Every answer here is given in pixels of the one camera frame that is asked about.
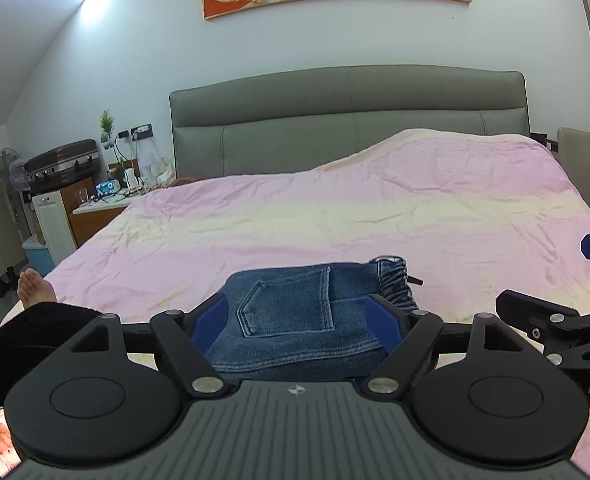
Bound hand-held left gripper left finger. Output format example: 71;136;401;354
70;294;228;396

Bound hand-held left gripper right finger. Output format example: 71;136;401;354
365;294;519;395

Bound blue denim pants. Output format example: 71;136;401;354
202;255;424;383

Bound beige upholstered chair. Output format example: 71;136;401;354
557;127;590;221

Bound pink floral bed blanket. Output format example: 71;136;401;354
0;129;590;480

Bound wooden nightstand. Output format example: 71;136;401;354
70;180;148;249

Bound white box appliance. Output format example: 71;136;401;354
31;190;78;266

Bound person's bare foot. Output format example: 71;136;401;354
17;268;56;311

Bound blue storage bin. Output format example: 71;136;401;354
22;237;58;278

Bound person's black clothing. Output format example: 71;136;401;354
0;302;106;416

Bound grey upholstered bed headboard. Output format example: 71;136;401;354
169;64;533;188

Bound pair of black shoes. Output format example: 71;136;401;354
0;266;22;297

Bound dark red suitcase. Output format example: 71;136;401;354
25;139;99;194

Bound small potted green plant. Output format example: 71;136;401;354
99;110;116;151

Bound standing electric fan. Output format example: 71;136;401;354
0;147;29;241

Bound black wall power socket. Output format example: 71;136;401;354
118;124;154;141

